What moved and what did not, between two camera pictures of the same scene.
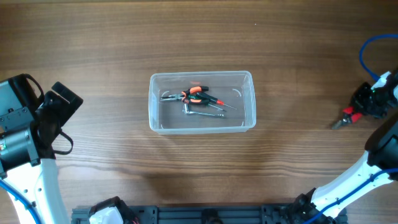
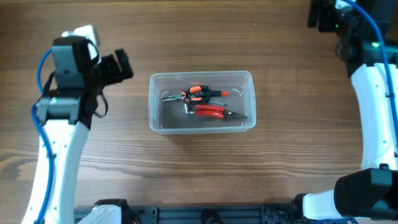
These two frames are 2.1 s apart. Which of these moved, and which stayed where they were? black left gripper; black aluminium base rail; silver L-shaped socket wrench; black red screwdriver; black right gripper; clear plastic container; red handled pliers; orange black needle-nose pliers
Moved: red handled pliers; black left gripper; black red screwdriver; black right gripper
Stayed: orange black needle-nose pliers; silver L-shaped socket wrench; black aluminium base rail; clear plastic container
